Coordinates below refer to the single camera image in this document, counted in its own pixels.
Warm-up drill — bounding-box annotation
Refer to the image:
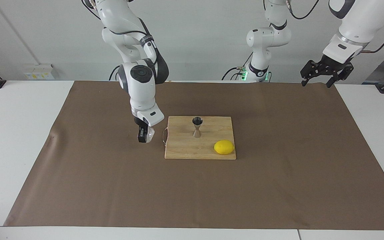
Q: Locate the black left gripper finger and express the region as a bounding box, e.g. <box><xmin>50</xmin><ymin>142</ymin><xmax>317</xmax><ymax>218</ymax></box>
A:
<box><xmin>326</xmin><ymin>63</ymin><xmax>354</xmax><ymax>89</ymax></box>
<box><xmin>300</xmin><ymin>60</ymin><xmax>322</xmax><ymax>87</ymax></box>

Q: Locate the steel double jigger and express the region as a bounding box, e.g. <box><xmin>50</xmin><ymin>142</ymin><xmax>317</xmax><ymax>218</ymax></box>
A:
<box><xmin>192</xmin><ymin>117</ymin><xmax>203</xmax><ymax>138</ymax></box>

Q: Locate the wooden cutting board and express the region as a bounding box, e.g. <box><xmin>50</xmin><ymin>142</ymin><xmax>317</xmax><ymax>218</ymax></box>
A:
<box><xmin>162</xmin><ymin>116</ymin><xmax>237</xmax><ymax>160</ymax></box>

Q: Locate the brown paper table mat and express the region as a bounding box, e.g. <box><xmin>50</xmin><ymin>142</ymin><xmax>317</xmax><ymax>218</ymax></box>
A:
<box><xmin>4</xmin><ymin>81</ymin><xmax>384</xmax><ymax>230</ymax></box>

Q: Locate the yellow lemon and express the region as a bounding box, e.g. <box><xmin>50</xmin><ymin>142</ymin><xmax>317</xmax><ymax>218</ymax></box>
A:
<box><xmin>214</xmin><ymin>140</ymin><xmax>235</xmax><ymax>155</ymax></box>

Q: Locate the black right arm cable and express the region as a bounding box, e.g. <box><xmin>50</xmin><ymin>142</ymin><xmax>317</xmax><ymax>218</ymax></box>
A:
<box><xmin>81</xmin><ymin>0</ymin><xmax>152</xmax><ymax>37</ymax></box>

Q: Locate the white wall socket box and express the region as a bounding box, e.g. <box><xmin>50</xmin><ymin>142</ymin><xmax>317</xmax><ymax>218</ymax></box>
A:
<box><xmin>23</xmin><ymin>64</ymin><xmax>56</xmax><ymax>80</ymax></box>

